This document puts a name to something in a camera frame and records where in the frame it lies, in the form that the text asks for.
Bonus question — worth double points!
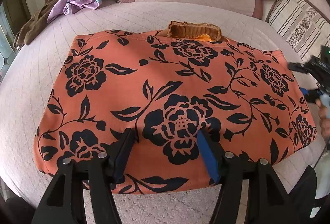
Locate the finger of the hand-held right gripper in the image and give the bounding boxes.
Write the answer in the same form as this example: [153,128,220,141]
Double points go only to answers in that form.
[300,87,321,104]
[288,62,311,74]

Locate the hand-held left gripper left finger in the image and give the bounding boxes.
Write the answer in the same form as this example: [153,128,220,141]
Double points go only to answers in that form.
[31,127,140,224]

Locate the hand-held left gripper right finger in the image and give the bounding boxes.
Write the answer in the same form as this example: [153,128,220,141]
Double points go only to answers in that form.
[197,130,301,224]

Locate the orange black floral blouse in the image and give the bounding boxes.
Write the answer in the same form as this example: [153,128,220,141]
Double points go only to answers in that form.
[35,20,317,195]

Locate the person's right hand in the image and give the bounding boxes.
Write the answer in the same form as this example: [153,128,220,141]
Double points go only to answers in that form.
[316,95,330,142]

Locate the striped floral cushion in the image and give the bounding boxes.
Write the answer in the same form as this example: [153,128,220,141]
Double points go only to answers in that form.
[265,0,330,65]

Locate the pink quilted bed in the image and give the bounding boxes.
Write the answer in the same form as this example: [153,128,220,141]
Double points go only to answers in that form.
[0,1,330,217]

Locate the stained glass window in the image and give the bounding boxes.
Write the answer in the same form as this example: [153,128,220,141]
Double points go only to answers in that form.
[0,5,18,80]

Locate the brown garment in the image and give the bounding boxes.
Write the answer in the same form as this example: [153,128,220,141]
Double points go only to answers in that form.
[14,0,88,48]

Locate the purple floral cloth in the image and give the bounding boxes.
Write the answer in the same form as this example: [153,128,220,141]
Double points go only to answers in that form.
[48,0,110,22]

